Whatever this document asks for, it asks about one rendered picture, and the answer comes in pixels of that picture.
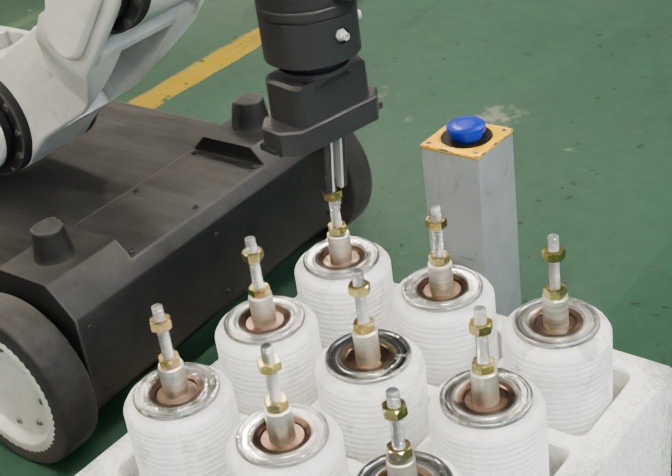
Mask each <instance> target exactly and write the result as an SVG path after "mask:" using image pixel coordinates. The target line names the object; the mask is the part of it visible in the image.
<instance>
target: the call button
mask: <svg viewBox="0 0 672 476"><path fill-rule="evenodd" d="M446 129H447V134H448V135H449V136H450V137H451V139H452V140H453V141H455V142H459V143H470V142H474V141H477V140H479V139H480V138H481V137H482V134H483V133H484V132H485V130H486V125H485V121H484V120H483V119H481V118H479V117H476V116H460V117H456V118H454V119H452V120H451V121H449V122H448V123H447V125H446Z"/></svg>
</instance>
